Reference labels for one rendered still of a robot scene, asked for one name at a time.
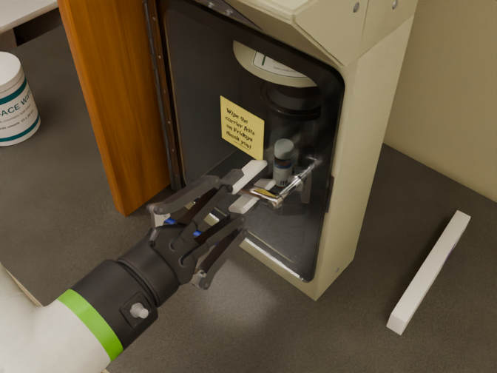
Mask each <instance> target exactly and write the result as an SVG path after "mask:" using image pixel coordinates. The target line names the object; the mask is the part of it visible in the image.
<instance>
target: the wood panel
mask: <svg viewBox="0 0 497 373"><path fill-rule="evenodd" d="M57 3H58V8H59V10H60V14H61V18H62V21H63V24H64V29H65V31H66V34H67V39H68V42H69V45H70V49H71V53H72V57H73V60H74V63H75V68H76V70H77V74H78V78H79V81H80V84H81V89H82V92H83V94H84V99H85V102H86V105H87V109H88V113H89V117H90V120H91V123H92V128H93V131H94V133H95V138H96V141H97V144H98V148H99V152H100V154H101V159H102V162H103V165H104V170H105V173H106V177H107V180H108V183H109V188H110V191H111V193H112V198H113V201H114V205H115V209H116V210H118V211H119V212H120V213H121V214H122V215H124V216H125V217H127V216H128V215H130V214H131V213H132V212H134V211H135V210H136V209H137V208H139V207H140V206H142V205H143V204H145V203H146V202H147V201H148V200H149V199H151V198H152V197H153V196H155V195H156V194H158V193H159V192H160V191H161V190H162V189H164V188H165V187H167V186H168V185H170V184H171V182H170V177H169V168H168V163H167V158H166V149H165V144H164V139H163V130H162V126H161V120H160V112H159V106H158V97H157V93H156V88H155V79H154V74H153V69H152V60H151V55H150V50H149V41H148V36H147V31H146V22H145V17H144V12H143V3H142V0H57Z"/></svg>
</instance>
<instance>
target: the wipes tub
mask: <svg viewBox="0 0 497 373"><path fill-rule="evenodd" d="M40 123H41V119H40V116H39V113H38V110H37V107H36V104H35V102H34V99H33V96H32V93H31V91H30V88H29V85H28V83H27V79H26V77H25V74H24V71H23V69H22V66H21V63H20V61H19V59H18V58H17V57H15V56H14V55H12V54H10V53H5V52H0V146H10V145H14V144H18V143H20V142H22V141H25V140H26V139H28V138H29V137H30V136H32V135H33V134H34V133H35V132H36V131H37V129H38V128H39V125H40Z"/></svg>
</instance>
